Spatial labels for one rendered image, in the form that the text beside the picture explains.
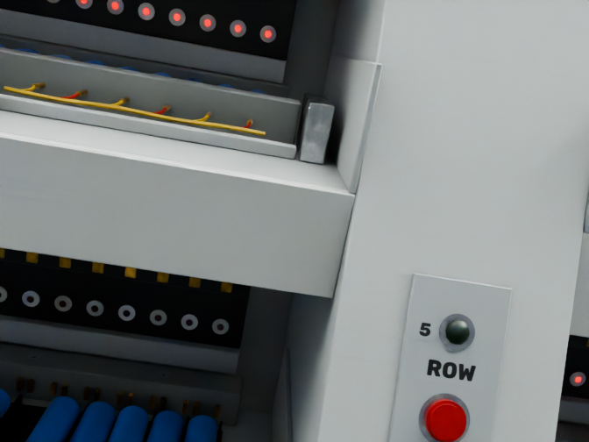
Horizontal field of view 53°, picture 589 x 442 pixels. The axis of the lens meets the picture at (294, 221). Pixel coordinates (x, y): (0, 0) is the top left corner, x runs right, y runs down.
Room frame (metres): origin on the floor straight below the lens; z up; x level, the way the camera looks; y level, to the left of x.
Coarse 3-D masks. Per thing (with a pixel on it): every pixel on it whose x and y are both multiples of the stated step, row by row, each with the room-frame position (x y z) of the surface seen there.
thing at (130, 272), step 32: (0, 256) 0.37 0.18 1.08; (32, 256) 0.37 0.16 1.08; (32, 288) 0.38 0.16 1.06; (64, 288) 0.38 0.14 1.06; (96, 288) 0.38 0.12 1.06; (128, 288) 0.38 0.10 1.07; (160, 288) 0.38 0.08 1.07; (192, 288) 0.38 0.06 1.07; (224, 288) 0.38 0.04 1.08; (64, 320) 0.39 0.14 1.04; (96, 320) 0.39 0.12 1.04
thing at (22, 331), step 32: (0, 320) 0.38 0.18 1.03; (32, 320) 0.39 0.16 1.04; (96, 352) 0.39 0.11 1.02; (128, 352) 0.39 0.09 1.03; (160, 352) 0.39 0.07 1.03; (192, 352) 0.39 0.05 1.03; (224, 352) 0.39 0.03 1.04; (288, 352) 0.39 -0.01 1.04; (288, 384) 0.35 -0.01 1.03; (256, 416) 0.40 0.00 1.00; (288, 416) 0.32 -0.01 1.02
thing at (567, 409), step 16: (576, 336) 0.40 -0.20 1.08; (576, 352) 0.41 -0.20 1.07; (576, 368) 0.41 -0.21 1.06; (576, 384) 0.41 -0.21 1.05; (560, 400) 0.41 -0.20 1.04; (576, 400) 0.42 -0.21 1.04; (560, 416) 0.42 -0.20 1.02; (576, 416) 0.42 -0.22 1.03; (560, 432) 0.40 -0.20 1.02; (576, 432) 0.41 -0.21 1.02
